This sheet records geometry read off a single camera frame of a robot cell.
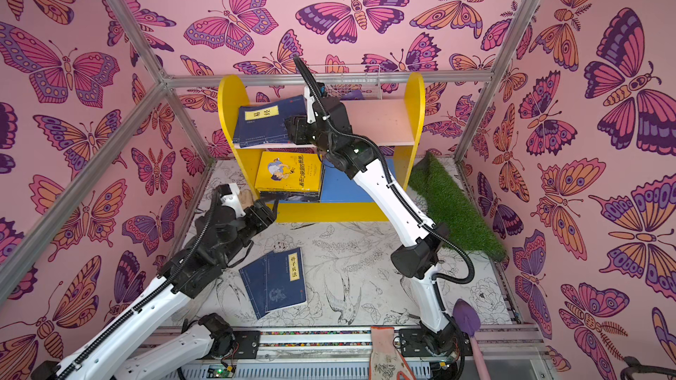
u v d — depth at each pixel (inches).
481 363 27.0
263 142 26.4
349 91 37.1
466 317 29.9
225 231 20.0
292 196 34.5
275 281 32.7
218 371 28.5
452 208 37.8
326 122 19.7
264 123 27.5
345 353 28.8
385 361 27.6
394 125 28.9
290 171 34.5
